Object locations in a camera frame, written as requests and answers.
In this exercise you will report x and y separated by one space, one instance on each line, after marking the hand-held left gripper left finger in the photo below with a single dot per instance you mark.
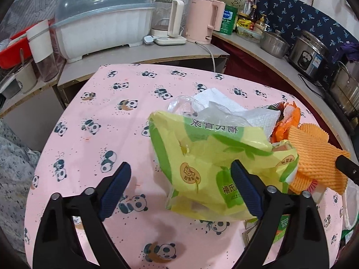
116 190

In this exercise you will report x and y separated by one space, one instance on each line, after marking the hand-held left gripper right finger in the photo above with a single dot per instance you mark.
246 190

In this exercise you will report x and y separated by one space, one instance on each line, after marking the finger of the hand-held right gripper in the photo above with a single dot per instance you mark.
347 168

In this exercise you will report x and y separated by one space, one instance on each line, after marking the orange foam fruit net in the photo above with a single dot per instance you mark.
311 151

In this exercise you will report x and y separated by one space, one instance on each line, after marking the yellow green plastic bag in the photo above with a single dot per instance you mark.
202 159

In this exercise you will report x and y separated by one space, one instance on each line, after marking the white paper towel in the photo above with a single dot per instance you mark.
221 98

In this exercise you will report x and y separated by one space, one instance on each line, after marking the green orange carton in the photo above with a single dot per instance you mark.
283 227

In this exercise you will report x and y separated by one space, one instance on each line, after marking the black induction cooktop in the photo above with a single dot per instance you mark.
340 115

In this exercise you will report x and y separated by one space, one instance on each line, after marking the orange snack wrapper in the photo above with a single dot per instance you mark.
294 115

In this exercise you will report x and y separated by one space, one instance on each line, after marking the large steel steamer pot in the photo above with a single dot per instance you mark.
345 89

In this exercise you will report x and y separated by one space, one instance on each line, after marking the pink panda print tablecloth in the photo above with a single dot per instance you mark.
98 103

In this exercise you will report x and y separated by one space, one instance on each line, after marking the grey floral cloth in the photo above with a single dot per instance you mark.
14 173

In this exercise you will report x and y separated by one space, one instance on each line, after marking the clear plastic bag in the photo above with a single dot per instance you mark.
182 103

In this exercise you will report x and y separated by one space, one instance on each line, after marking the purple cloth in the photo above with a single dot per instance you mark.
347 50

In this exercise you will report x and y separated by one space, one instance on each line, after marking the steel rice cooker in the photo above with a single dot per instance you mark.
308 53

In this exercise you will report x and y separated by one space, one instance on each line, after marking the small white cup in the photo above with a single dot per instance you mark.
26 78

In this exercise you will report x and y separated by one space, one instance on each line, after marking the small steel pot glass lid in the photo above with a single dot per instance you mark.
273 44

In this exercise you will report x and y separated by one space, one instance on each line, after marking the grey metal tin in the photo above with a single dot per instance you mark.
9 88

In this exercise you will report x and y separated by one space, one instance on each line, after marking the white power plug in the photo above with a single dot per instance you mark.
148 39

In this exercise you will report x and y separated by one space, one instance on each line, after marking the white dish drainer box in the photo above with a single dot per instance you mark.
98 33

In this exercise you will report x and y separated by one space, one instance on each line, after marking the white tumbler clear base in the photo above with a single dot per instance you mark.
42 47

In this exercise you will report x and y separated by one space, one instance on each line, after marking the yellow label jar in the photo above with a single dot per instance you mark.
244 23

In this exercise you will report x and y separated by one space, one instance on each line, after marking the yellow cap sauce bottle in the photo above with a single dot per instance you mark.
260 22

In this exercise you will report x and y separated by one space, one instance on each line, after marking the red plastic tray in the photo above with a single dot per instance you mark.
14 53

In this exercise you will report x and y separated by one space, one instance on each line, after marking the green tin can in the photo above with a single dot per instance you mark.
228 19

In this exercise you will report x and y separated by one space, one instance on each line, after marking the pink electric kettle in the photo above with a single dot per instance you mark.
199 19

